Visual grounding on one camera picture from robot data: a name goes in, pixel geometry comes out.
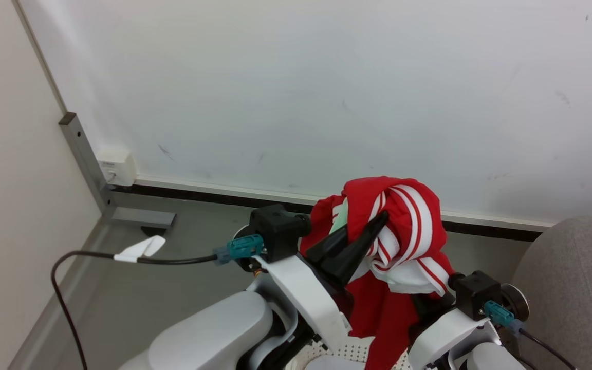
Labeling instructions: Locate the white cable tag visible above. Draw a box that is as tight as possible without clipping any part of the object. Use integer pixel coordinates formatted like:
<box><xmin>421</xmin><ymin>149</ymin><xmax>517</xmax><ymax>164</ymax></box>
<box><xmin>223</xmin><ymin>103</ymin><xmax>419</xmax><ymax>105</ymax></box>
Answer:
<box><xmin>113</xmin><ymin>235</ymin><xmax>167</xmax><ymax>263</ymax></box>

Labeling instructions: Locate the grey upholstered seat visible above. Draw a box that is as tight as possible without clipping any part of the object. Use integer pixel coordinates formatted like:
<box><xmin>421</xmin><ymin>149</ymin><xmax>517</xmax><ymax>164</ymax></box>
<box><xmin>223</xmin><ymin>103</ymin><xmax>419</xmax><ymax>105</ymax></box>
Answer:
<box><xmin>498</xmin><ymin>215</ymin><xmax>592</xmax><ymax>370</ymax></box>

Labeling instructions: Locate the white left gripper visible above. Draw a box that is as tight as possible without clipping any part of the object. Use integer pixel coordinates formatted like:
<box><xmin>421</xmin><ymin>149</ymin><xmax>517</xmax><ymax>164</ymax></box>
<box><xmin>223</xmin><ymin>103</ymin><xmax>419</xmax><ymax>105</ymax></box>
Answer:
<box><xmin>247</xmin><ymin>210</ymin><xmax>391</xmax><ymax>353</ymax></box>

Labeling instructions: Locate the red white striped garment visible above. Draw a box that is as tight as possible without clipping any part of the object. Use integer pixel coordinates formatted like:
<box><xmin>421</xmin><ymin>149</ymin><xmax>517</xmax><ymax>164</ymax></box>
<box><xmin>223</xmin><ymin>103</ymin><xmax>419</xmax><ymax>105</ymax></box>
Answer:
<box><xmin>299</xmin><ymin>176</ymin><xmax>457</xmax><ymax>370</ymax></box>

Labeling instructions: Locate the grey metal partition foot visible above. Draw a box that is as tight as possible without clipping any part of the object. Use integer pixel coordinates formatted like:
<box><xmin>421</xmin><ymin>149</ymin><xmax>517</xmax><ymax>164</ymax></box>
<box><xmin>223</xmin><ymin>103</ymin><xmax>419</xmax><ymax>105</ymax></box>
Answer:
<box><xmin>58</xmin><ymin>111</ymin><xmax>177</xmax><ymax>230</ymax></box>

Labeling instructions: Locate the white baseboard strip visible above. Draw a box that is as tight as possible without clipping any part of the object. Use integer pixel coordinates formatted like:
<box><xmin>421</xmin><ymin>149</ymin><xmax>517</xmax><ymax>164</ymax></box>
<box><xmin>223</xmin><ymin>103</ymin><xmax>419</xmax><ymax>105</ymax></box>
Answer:
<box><xmin>133</xmin><ymin>176</ymin><xmax>554</xmax><ymax>233</ymax></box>

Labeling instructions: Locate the black cable teal connector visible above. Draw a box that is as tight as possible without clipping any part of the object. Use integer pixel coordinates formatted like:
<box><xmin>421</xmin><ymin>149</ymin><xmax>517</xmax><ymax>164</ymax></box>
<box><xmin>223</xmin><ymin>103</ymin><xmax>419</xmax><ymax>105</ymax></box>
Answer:
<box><xmin>51</xmin><ymin>234</ymin><xmax>266</xmax><ymax>370</ymax></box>
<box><xmin>483</xmin><ymin>300</ymin><xmax>580</xmax><ymax>370</ymax></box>

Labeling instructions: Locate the white wall socket box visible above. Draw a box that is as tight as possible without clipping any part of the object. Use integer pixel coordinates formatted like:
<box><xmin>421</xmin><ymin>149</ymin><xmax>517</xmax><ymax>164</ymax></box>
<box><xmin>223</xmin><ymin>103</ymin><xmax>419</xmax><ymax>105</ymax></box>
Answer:
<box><xmin>95</xmin><ymin>148</ymin><xmax>138</xmax><ymax>187</ymax></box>

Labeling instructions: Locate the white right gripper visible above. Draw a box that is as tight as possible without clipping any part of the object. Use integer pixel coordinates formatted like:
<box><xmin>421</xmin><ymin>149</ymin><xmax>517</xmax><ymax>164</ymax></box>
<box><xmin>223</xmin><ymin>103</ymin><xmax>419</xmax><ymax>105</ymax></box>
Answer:
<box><xmin>407</xmin><ymin>292</ymin><xmax>503</xmax><ymax>370</ymax></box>

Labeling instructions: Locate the white laundry basket brown rim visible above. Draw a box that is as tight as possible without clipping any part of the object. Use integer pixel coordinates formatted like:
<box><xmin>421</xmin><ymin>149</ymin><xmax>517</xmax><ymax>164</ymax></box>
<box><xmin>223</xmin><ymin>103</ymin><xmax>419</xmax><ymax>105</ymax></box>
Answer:
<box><xmin>286</xmin><ymin>335</ymin><xmax>414</xmax><ymax>370</ymax></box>

